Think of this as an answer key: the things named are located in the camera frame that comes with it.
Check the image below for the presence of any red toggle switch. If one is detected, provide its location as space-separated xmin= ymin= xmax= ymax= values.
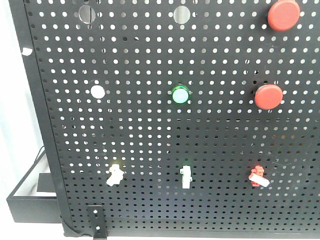
xmin=248 ymin=165 xmax=270 ymax=187

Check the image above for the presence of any black perforated pegboard panel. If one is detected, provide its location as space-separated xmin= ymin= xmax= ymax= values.
xmin=9 ymin=0 xmax=320 ymax=239

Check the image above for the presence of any green illuminated push button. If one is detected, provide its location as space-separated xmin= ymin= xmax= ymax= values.
xmin=171 ymin=84 xmax=190 ymax=105

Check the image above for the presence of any lower red mushroom button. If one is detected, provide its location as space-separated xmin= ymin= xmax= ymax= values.
xmin=254 ymin=84 xmax=283 ymax=110

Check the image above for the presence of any red mushroom button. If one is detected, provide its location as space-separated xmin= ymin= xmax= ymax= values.
xmin=254 ymin=84 xmax=283 ymax=110
xmin=267 ymin=0 xmax=301 ymax=32

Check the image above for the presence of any grey curtain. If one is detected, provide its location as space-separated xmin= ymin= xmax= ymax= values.
xmin=0 ymin=0 xmax=43 ymax=210

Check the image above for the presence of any black open box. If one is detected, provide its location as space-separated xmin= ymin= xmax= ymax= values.
xmin=6 ymin=152 xmax=60 ymax=224

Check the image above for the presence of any upper red mushroom button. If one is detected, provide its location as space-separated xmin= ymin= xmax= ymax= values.
xmin=267 ymin=0 xmax=301 ymax=32

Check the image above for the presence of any white middle toggle switch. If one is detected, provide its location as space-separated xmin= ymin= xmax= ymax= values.
xmin=179 ymin=165 xmax=193 ymax=189

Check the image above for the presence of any yellow-lit white toggle switch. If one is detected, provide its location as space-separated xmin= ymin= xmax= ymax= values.
xmin=106 ymin=164 xmax=125 ymax=187

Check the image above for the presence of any left black clamp bracket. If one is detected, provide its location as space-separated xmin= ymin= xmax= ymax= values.
xmin=87 ymin=205 xmax=107 ymax=240

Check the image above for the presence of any black power cable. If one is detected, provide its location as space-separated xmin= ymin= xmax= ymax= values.
xmin=33 ymin=146 xmax=46 ymax=163

